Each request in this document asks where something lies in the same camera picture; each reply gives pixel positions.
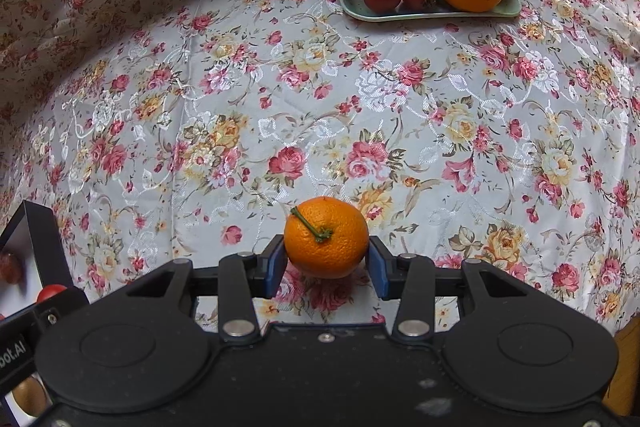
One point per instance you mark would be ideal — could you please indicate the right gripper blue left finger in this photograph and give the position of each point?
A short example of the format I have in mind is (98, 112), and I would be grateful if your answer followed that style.
(241, 279)

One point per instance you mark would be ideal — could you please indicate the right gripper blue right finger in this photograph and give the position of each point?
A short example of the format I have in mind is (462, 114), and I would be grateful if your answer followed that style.
(410, 280)

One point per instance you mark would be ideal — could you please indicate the orange mandarin with stem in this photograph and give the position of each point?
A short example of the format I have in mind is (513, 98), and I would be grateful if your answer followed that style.
(325, 237)

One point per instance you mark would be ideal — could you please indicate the brown kiwi in box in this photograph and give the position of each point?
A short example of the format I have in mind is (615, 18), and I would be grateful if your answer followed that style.
(31, 397)

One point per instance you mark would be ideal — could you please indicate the black box white interior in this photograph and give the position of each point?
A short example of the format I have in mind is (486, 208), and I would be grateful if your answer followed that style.
(32, 236)

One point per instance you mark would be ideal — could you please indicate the floral tablecloth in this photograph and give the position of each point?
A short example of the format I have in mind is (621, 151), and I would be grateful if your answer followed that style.
(157, 129)

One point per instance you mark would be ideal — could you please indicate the pale green fruit tray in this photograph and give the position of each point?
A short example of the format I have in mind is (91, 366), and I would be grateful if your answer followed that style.
(358, 10)

